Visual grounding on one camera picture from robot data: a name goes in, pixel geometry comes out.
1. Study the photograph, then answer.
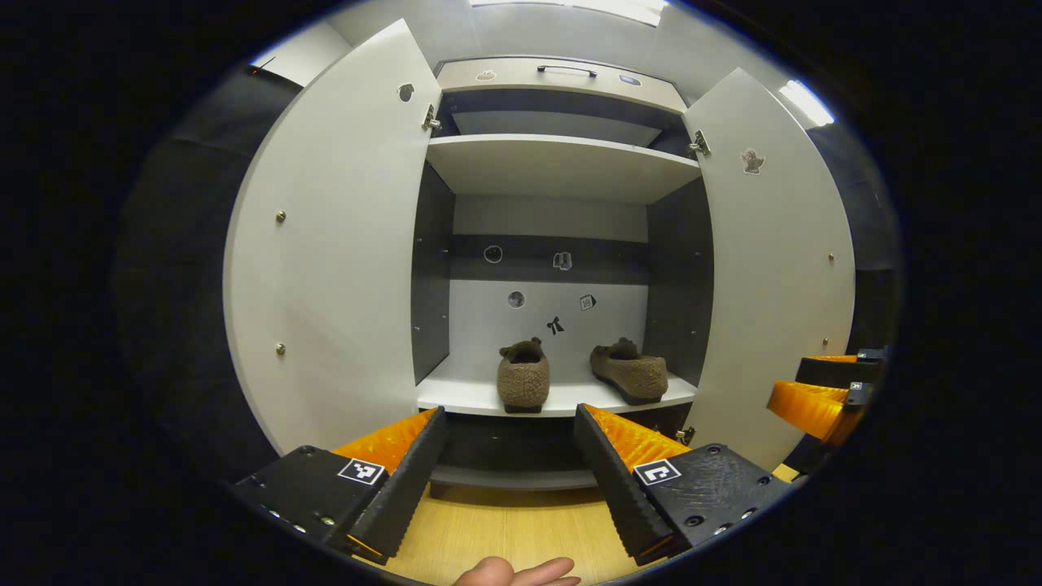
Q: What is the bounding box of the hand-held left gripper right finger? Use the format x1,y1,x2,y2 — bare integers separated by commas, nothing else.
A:
574,404,795,566

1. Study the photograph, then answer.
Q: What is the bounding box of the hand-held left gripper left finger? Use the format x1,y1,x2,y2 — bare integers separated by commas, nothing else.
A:
232,407,449,558

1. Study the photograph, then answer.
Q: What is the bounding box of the brown fuzzy shoe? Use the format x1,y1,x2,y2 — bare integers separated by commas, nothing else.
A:
497,337,551,414
589,337,669,406

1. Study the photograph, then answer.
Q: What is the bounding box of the white shoe cabinet door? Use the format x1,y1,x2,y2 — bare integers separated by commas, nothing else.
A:
224,18,443,457
682,68,857,473

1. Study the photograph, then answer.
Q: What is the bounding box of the white shoe cabinet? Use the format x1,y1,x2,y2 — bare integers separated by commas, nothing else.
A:
224,18,857,497

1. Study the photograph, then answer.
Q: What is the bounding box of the black backdrop cloth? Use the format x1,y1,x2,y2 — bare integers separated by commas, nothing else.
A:
806,122,900,352
114,69,302,481

